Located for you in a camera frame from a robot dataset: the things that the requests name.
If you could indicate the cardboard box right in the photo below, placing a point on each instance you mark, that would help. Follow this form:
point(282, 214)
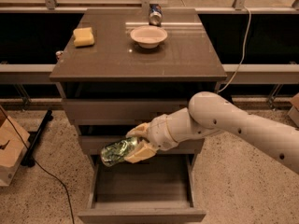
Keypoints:
point(294, 111)

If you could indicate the grey middle drawer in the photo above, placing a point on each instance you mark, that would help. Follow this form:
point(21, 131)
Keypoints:
point(92, 145)

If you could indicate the cardboard box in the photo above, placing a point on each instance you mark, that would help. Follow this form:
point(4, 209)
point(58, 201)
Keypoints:
point(294, 111)
point(12, 148)

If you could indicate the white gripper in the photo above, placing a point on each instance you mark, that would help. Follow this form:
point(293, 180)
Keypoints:
point(158, 131)

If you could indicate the white bowl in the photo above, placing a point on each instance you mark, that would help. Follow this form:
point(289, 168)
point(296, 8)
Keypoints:
point(148, 37)

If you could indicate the grey drawer cabinet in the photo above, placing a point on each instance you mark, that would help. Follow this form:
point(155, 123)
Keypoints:
point(116, 67)

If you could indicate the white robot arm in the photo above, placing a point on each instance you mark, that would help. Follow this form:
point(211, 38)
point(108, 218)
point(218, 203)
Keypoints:
point(207, 114)

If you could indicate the grey bottom drawer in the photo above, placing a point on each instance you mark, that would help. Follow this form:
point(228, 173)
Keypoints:
point(157, 191)

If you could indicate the cardboard box left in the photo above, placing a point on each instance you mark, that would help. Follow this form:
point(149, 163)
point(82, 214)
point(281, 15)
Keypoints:
point(12, 148)

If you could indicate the grey top drawer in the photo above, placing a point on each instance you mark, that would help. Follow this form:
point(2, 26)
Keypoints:
point(118, 111)

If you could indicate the red can behind cabinet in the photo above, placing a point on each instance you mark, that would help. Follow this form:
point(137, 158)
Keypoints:
point(59, 54)

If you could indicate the green can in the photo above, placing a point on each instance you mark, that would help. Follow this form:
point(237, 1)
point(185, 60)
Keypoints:
point(115, 153)

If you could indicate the blue silver soda can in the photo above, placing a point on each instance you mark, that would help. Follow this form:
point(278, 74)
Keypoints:
point(155, 15)

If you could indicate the black stand leg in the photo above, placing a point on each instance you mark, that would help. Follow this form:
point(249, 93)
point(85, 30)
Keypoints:
point(34, 138)

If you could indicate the grey drawer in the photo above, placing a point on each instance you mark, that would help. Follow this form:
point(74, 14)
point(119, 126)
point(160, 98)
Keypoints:
point(157, 191)
point(92, 145)
point(118, 111)

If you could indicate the yellow sponge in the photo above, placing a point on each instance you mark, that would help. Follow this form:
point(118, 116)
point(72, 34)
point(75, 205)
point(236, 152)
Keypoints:
point(83, 37)

